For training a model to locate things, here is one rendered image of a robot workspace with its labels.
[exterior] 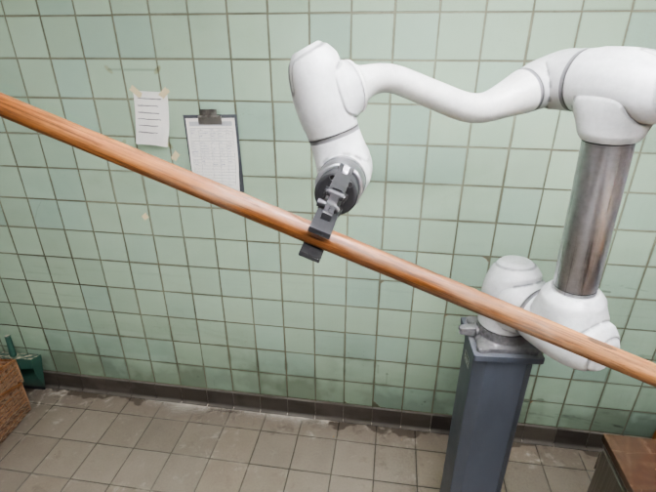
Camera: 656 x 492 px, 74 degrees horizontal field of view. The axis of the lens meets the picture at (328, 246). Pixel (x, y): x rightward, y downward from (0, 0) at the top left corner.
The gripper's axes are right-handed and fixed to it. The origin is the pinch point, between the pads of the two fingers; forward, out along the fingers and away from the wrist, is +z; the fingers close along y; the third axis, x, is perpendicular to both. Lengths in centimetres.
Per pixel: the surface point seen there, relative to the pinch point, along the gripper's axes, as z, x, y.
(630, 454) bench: -64, -126, 63
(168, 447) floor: -87, 30, 184
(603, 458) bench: -68, -124, 72
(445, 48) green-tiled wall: -121, -16, -28
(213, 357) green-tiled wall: -119, 28, 149
